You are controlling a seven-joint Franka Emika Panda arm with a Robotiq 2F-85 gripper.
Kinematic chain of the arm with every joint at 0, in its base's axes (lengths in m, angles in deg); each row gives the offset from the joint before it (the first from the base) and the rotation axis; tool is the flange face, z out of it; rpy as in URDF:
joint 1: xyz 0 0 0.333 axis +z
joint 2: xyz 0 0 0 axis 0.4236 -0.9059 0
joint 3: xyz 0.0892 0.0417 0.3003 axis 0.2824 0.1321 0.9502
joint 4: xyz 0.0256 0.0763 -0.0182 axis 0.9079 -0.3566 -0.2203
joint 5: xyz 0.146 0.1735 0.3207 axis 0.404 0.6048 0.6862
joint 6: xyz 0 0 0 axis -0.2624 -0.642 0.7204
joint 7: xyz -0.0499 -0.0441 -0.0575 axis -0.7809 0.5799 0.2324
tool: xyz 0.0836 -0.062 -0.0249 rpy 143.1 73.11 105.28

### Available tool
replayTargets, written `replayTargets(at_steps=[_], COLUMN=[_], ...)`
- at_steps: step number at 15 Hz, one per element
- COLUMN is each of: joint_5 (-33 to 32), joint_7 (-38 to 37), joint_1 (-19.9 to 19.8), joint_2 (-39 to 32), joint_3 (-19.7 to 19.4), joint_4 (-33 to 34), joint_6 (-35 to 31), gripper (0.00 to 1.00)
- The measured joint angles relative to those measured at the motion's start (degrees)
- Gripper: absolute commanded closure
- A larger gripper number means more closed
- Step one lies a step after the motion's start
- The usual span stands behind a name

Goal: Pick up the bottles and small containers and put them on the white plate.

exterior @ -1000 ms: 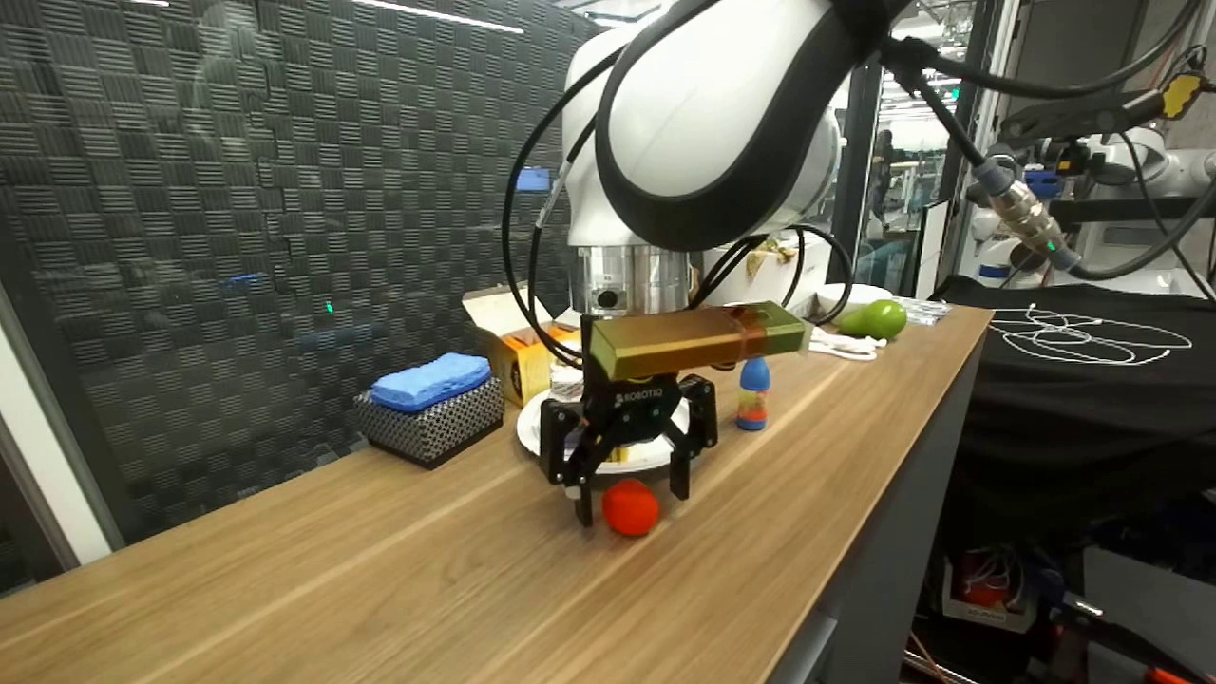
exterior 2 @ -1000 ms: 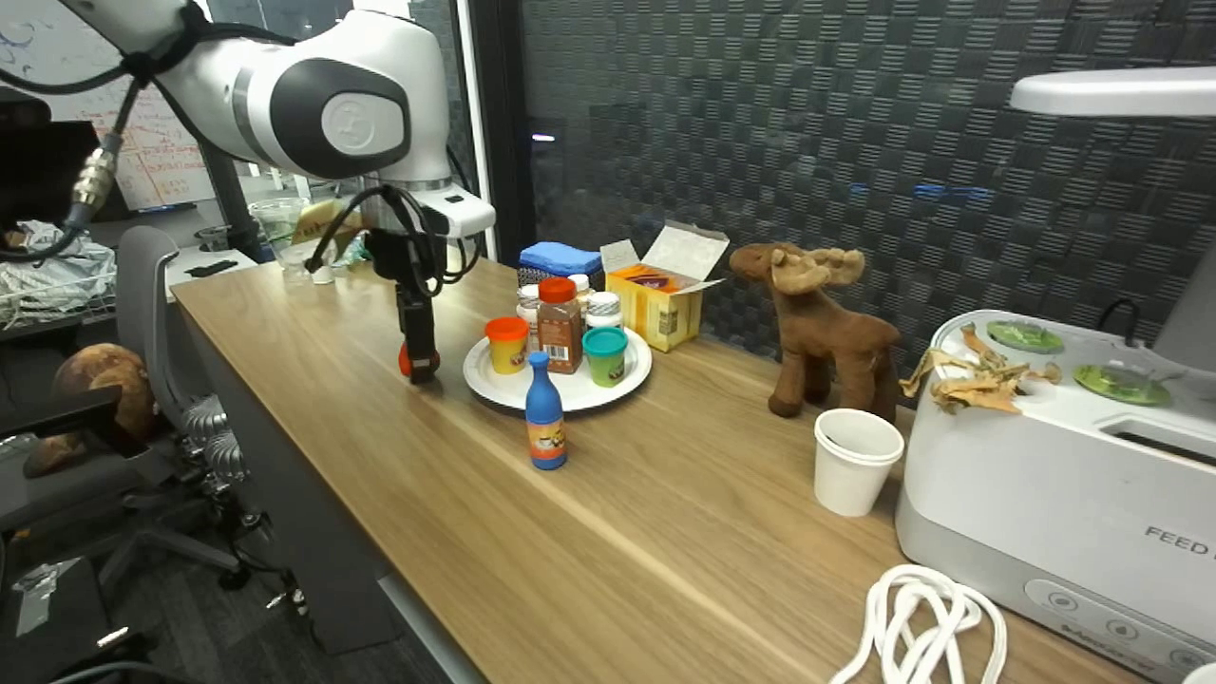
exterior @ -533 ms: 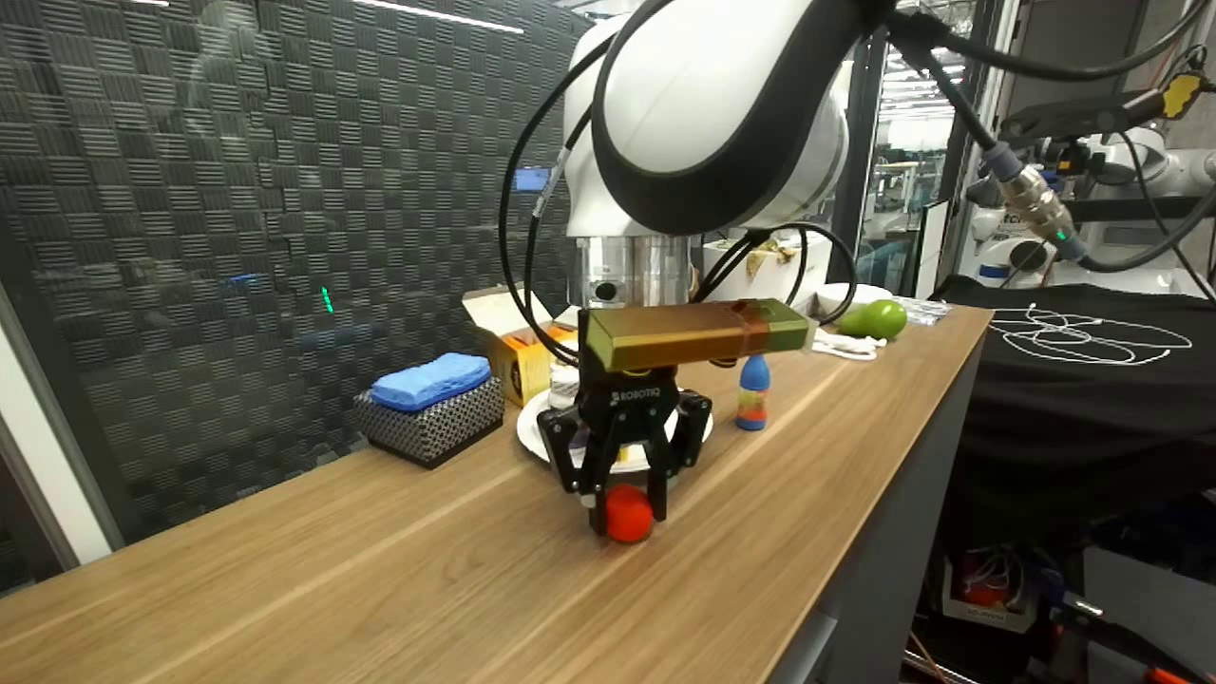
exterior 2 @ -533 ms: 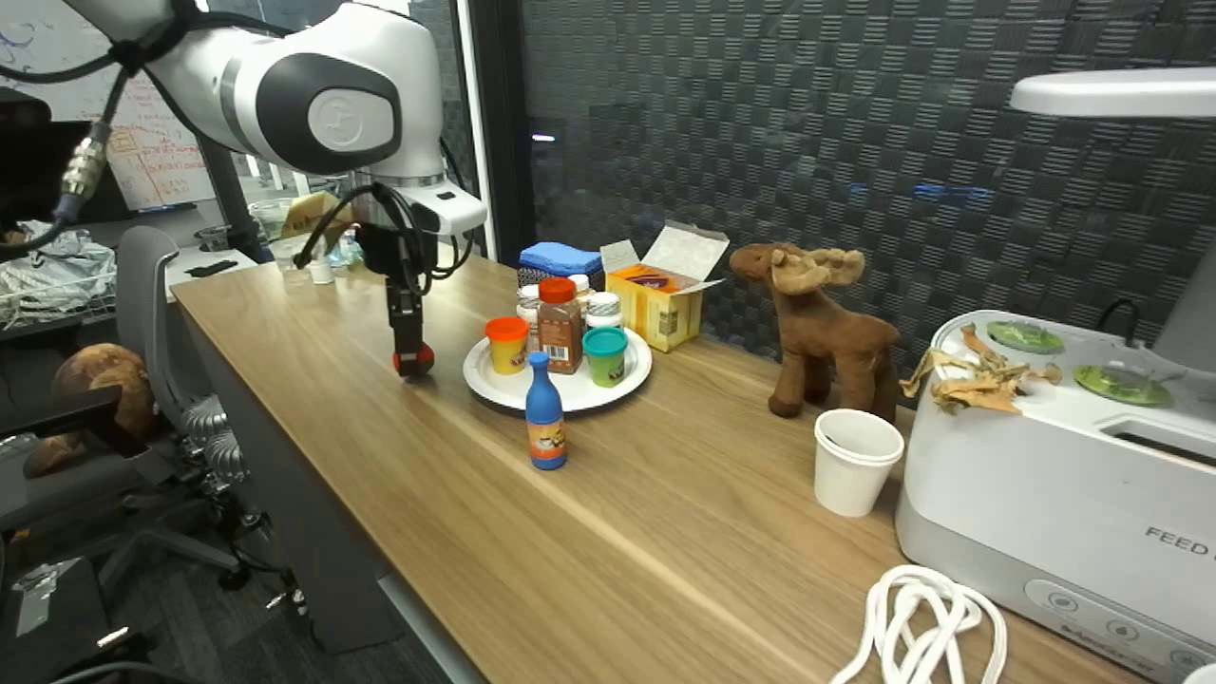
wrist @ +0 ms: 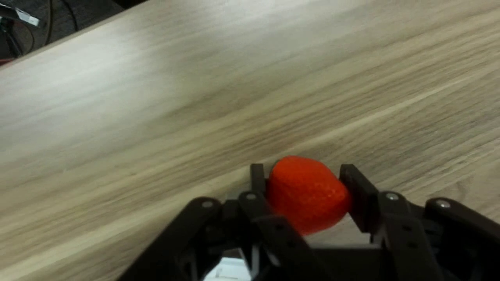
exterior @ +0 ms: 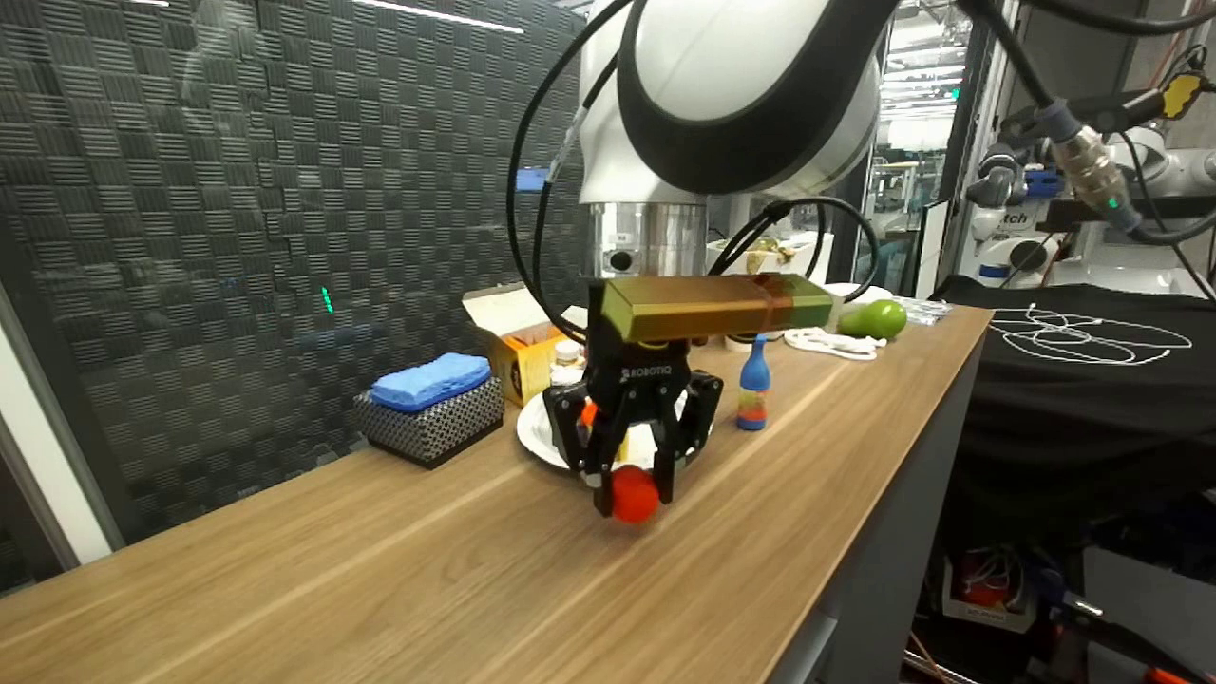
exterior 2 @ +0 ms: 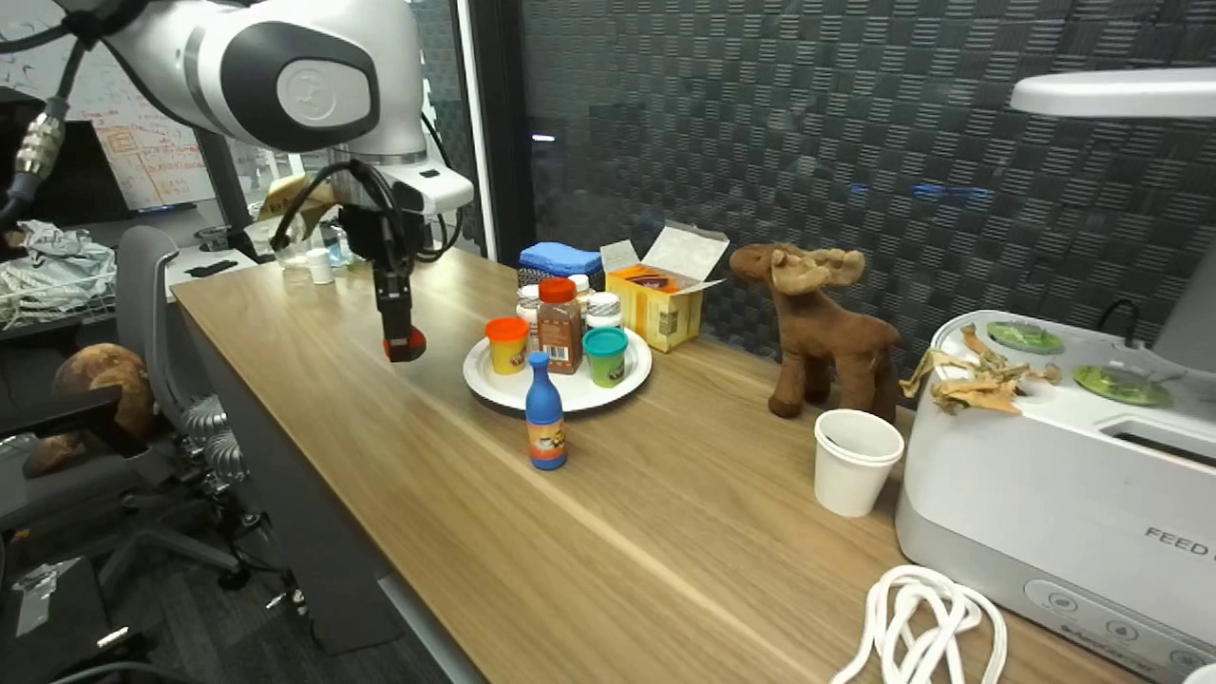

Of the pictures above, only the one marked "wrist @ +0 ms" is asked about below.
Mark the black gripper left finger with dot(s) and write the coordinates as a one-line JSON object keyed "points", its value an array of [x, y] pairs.
{"points": [[228, 229]]}

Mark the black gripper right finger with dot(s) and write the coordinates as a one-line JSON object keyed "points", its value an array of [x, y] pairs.
{"points": [[416, 240]]}

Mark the red toy strawberry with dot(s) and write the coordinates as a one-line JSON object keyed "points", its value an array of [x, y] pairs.
{"points": [[306, 193]]}

